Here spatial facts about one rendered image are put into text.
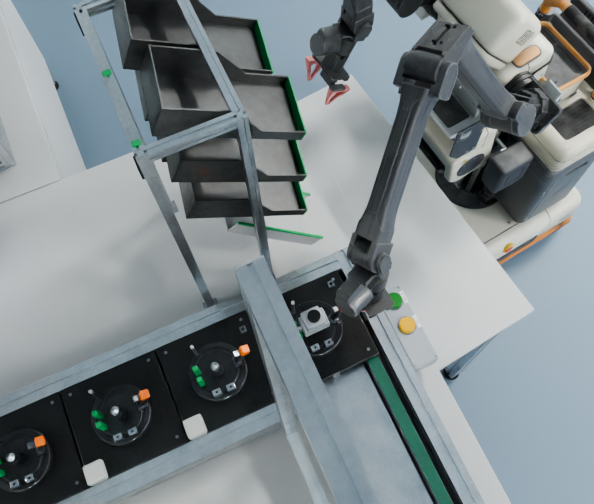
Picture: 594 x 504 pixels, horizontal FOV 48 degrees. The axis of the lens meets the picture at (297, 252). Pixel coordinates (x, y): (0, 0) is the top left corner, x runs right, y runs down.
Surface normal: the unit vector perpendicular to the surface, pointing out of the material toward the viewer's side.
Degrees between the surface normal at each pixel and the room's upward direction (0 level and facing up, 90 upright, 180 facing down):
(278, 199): 25
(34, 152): 0
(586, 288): 0
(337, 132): 0
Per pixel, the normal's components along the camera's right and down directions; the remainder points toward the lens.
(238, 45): 0.39, -0.44
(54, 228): -0.02, -0.38
